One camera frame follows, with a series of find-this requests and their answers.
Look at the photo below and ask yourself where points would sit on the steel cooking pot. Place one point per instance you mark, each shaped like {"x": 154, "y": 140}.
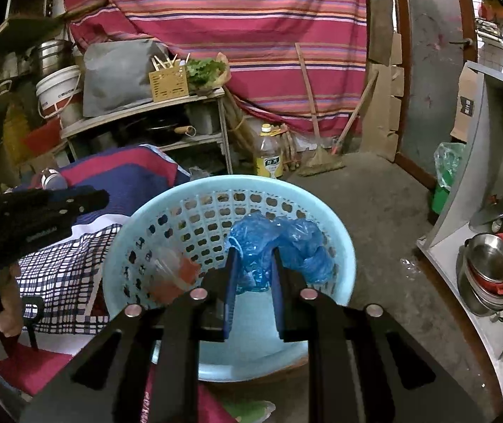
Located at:
{"x": 53, "y": 57}

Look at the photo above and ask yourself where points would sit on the large steel basin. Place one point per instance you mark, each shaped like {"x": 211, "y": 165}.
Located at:
{"x": 476, "y": 299}

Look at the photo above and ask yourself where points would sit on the grey cabinet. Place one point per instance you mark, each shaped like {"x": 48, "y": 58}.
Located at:
{"x": 476, "y": 141}

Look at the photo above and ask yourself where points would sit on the steel pot lid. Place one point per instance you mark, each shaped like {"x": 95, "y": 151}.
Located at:
{"x": 496, "y": 216}

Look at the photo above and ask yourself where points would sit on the light blue plastic basket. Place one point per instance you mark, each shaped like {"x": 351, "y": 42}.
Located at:
{"x": 335, "y": 238}

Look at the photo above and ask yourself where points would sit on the clear red plastic wrapper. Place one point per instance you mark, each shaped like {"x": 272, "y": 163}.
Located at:
{"x": 174, "y": 277}

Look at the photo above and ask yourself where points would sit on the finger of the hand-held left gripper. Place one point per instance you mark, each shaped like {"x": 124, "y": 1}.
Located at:
{"x": 57, "y": 209}

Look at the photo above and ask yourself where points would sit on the red plastic basket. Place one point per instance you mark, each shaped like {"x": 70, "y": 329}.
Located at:
{"x": 42, "y": 139}

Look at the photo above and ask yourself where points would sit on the grey low shelf unit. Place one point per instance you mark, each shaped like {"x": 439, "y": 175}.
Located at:
{"x": 145, "y": 112}

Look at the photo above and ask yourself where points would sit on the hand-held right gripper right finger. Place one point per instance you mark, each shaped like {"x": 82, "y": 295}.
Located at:
{"x": 278, "y": 293}

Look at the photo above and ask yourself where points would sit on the blue plastic bag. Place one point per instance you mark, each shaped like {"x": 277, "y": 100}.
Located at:
{"x": 300, "y": 246}

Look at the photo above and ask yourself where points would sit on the red striped hanging cloth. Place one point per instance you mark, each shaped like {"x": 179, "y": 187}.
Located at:
{"x": 234, "y": 17}

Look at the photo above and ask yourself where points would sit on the yellow chopstick holder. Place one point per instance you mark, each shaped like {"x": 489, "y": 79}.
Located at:
{"x": 167, "y": 83}

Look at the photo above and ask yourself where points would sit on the straw broom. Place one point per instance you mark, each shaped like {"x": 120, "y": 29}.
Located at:
{"x": 322, "y": 163}

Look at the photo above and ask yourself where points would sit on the silver toaster oven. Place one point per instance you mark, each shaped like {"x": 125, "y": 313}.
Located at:
{"x": 29, "y": 2}

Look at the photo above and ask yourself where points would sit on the clear jar silver lid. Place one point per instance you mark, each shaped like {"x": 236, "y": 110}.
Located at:
{"x": 48, "y": 179}

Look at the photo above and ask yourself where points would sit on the wooden shelf rack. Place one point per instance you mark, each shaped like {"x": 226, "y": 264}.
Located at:
{"x": 26, "y": 24}

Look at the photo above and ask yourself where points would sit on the wooden stick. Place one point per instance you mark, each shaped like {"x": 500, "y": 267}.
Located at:
{"x": 357, "y": 114}

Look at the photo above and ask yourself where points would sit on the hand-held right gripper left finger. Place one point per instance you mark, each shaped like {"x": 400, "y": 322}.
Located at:
{"x": 232, "y": 282}

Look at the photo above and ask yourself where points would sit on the striped blue red blanket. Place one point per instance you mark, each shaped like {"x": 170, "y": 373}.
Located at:
{"x": 137, "y": 167}

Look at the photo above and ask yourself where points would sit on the plastic oil bottle yellow cap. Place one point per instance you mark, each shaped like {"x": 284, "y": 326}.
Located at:
{"x": 270, "y": 158}

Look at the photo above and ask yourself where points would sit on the steel bowl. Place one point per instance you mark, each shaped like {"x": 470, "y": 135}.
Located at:
{"x": 492, "y": 257}

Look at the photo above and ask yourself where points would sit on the printed cardboard box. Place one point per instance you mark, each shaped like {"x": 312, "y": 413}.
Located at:
{"x": 465, "y": 105}

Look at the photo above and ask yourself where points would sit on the grey fabric cushion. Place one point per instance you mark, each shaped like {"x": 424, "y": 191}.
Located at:
{"x": 119, "y": 75}

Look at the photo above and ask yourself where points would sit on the cardboard sheets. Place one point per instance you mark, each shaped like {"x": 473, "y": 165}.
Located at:
{"x": 381, "y": 110}

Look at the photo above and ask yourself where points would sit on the white plastic bucket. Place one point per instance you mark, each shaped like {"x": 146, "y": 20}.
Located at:
{"x": 59, "y": 92}

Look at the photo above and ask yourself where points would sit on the leafy green vegetables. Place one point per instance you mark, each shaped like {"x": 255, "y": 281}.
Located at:
{"x": 205, "y": 72}

